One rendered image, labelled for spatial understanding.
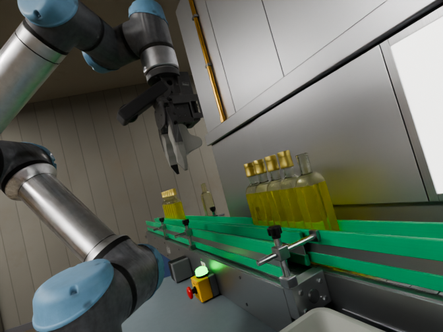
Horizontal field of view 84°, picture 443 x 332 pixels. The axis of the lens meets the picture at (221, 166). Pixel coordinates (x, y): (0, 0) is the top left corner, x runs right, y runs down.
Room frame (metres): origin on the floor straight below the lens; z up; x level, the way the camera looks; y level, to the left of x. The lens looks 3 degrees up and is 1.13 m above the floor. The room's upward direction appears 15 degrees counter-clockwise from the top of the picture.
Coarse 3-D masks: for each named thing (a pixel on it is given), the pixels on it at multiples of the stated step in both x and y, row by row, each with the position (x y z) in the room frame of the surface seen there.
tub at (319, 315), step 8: (312, 312) 0.49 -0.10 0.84; (320, 312) 0.48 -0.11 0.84; (328, 312) 0.47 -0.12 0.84; (336, 312) 0.47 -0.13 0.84; (296, 320) 0.47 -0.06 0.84; (304, 320) 0.47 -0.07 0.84; (312, 320) 0.48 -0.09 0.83; (320, 320) 0.48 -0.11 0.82; (328, 320) 0.48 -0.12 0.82; (336, 320) 0.46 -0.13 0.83; (344, 320) 0.44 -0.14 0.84; (352, 320) 0.43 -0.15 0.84; (288, 328) 0.46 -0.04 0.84; (296, 328) 0.46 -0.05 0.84; (304, 328) 0.47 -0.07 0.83; (312, 328) 0.48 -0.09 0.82; (320, 328) 0.48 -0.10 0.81; (328, 328) 0.48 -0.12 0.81; (336, 328) 0.46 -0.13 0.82; (344, 328) 0.45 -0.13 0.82; (352, 328) 0.43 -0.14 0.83; (360, 328) 0.42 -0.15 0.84; (368, 328) 0.41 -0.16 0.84; (376, 328) 0.40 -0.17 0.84
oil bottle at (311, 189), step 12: (300, 180) 0.59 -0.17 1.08; (312, 180) 0.57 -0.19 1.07; (324, 180) 0.59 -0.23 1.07; (300, 192) 0.60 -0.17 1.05; (312, 192) 0.57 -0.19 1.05; (324, 192) 0.58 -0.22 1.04; (300, 204) 0.60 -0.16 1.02; (312, 204) 0.57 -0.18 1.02; (324, 204) 0.57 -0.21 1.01; (312, 216) 0.58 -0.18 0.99; (324, 216) 0.57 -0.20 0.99; (312, 228) 0.59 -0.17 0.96; (324, 228) 0.56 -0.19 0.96; (336, 228) 0.58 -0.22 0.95
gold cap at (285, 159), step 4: (280, 152) 0.64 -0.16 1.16; (284, 152) 0.63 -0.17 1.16; (288, 152) 0.64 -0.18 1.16; (280, 156) 0.64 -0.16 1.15; (284, 156) 0.64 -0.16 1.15; (288, 156) 0.64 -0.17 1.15; (280, 160) 0.64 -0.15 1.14; (284, 160) 0.64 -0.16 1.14; (288, 160) 0.63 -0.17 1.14; (292, 160) 0.65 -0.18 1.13; (280, 164) 0.65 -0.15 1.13; (284, 164) 0.64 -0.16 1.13; (288, 164) 0.63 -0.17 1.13; (292, 164) 0.64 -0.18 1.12; (284, 168) 0.64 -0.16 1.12
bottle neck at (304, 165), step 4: (296, 156) 0.60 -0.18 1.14; (300, 156) 0.59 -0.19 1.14; (304, 156) 0.59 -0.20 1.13; (308, 156) 0.59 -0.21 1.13; (300, 160) 0.59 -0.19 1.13; (304, 160) 0.59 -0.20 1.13; (308, 160) 0.59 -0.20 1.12; (300, 164) 0.59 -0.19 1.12; (304, 164) 0.59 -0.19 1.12; (308, 164) 0.59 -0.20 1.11; (300, 168) 0.59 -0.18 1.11; (304, 168) 0.59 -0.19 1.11; (308, 168) 0.59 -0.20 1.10; (300, 172) 0.60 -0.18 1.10; (304, 172) 0.59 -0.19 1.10; (308, 172) 0.59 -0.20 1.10
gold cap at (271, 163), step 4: (268, 156) 0.69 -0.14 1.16; (272, 156) 0.69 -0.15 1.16; (268, 160) 0.69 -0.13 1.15; (272, 160) 0.69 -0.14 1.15; (276, 160) 0.69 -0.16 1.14; (268, 164) 0.69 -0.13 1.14; (272, 164) 0.69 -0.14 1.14; (276, 164) 0.69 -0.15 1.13; (268, 168) 0.69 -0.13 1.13; (272, 168) 0.69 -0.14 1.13; (276, 168) 0.69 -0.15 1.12
